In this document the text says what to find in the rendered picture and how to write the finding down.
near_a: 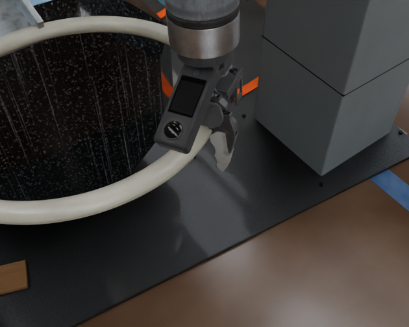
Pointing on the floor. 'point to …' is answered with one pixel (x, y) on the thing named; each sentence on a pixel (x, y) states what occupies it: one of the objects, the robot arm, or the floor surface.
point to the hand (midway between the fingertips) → (204, 163)
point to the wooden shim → (6, 278)
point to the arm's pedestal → (335, 73)
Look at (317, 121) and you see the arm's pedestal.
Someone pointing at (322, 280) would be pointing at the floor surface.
